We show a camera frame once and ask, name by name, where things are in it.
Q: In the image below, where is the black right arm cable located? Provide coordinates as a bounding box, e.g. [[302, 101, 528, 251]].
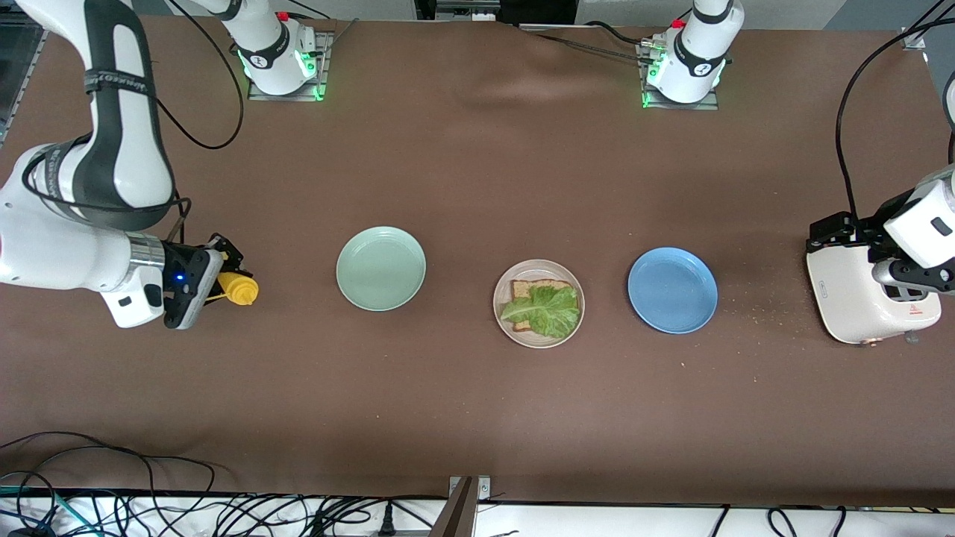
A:
[[153, 0, 245, 150]]

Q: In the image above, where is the green lettuce leaf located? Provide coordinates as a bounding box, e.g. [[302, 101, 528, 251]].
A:
[[500, 285, 581, 339]]

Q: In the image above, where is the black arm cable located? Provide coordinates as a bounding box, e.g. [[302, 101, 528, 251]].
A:
[[153, 0, 245, 150], [834, 19, 955, 219]]

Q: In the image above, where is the black table cable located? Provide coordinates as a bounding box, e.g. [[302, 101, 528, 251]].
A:
[[519, 21, 661, 64]]

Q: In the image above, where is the brown bread slice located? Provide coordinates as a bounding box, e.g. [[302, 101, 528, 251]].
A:
[[510, 279, 580, 333]]

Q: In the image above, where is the beige plate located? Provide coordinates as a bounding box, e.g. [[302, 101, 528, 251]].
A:
[[492, 259, 586, 349]]

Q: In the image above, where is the aluminium table bracket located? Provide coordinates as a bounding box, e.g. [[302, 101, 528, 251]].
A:
[[429, 476, 493, 537]]

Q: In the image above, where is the yellow mustard squeeze bottle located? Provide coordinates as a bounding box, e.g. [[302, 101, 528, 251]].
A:
[[205, 271, 260, 307]]

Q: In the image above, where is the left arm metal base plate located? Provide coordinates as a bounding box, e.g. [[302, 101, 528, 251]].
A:
[[638, 37, 721, 111]]

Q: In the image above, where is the white toaster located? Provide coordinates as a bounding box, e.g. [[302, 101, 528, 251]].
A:
[[804, 242, 942, 346]]

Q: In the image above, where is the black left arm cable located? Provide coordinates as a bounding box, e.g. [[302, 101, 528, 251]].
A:
[[834, 19, 955, 219]]

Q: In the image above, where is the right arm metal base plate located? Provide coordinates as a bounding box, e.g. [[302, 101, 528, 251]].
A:
[[248, 30, 333, 102]]

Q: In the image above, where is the teal floor cable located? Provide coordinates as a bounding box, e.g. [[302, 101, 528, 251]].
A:
[[0, 489, 98, 537]]

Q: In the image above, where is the aluminium frame rail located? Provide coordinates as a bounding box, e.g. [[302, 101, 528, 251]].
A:
[[0, 22, 46, 142]]

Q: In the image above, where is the blue plate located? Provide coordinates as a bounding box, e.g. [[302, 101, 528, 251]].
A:
[[627, 247, 718, 334]]

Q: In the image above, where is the mint green plate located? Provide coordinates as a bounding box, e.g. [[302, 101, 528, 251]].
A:
[[336, 226, 427, 312]]

